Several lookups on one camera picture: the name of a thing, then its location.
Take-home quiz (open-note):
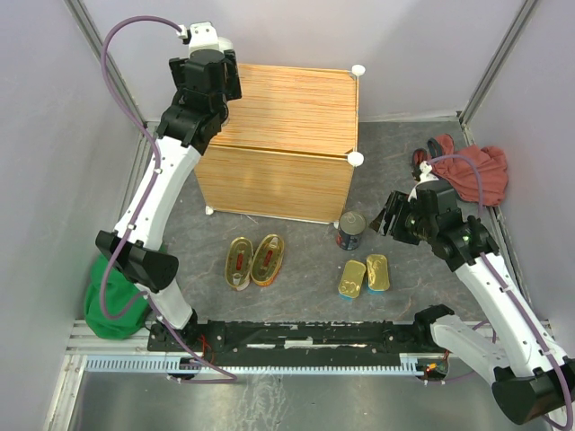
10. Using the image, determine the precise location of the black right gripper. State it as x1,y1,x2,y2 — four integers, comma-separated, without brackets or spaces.
367,190,436,247

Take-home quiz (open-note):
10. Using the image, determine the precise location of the red oval tin right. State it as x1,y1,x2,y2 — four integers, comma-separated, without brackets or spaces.
250,233,285,286

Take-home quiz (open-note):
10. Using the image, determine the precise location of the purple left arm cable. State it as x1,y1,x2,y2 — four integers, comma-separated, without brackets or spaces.
99,15,239,385

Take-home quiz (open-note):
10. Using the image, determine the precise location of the gold rectangular tin left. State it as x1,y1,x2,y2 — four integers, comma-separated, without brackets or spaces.
338,259,367,300

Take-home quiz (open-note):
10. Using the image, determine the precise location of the red oval tin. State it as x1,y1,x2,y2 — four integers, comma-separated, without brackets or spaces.
224,237,253,291
250,233,285,286

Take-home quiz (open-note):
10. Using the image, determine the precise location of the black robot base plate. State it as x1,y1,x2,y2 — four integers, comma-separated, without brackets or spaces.
146,319,467,365

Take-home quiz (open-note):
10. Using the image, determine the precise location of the wooden cube cabinet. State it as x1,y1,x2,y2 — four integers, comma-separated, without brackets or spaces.
194,64,359,224

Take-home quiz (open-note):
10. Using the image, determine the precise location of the gold rectangular tin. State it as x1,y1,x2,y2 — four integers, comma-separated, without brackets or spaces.
367,254,391,295
338,259,367,300

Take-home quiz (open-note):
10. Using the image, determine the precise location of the red cloth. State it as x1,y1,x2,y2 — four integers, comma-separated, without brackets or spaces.
411,134,509,207

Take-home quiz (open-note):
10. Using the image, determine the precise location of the green cloth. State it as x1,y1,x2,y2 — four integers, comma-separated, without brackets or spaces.
84,254,159,340

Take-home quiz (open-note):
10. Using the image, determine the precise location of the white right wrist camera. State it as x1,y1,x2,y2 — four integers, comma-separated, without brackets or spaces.
412,161,438,188

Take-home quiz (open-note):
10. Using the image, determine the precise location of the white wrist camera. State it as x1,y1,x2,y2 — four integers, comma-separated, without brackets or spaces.
412,161,438,188
176,22,234,54

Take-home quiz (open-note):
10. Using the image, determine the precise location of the red oval tin left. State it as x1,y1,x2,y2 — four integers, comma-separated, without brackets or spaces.
224,237,253,291

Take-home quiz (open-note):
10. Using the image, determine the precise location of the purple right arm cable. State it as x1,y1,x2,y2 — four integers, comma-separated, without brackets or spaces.
424,154,570,430

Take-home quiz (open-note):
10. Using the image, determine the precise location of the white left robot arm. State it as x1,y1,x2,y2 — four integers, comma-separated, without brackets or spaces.
95,48,242,350

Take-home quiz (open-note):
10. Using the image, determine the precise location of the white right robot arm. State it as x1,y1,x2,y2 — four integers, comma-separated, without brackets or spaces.
370,180,574,430

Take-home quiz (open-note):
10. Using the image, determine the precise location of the gold rectangular tin right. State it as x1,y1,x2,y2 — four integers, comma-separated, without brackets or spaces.
367,254,391,295

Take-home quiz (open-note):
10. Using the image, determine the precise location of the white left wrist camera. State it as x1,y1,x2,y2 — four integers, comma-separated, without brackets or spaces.
176,22,234,54

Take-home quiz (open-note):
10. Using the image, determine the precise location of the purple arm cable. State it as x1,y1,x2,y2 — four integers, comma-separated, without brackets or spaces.
424,154,570,430
99,15,239,385

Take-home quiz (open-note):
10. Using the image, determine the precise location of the light blue cable duct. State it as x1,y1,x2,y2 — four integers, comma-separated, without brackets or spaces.
84,352,448,374

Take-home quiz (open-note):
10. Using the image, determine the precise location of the dark blue round can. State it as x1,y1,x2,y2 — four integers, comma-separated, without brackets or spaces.
336,210,367,251

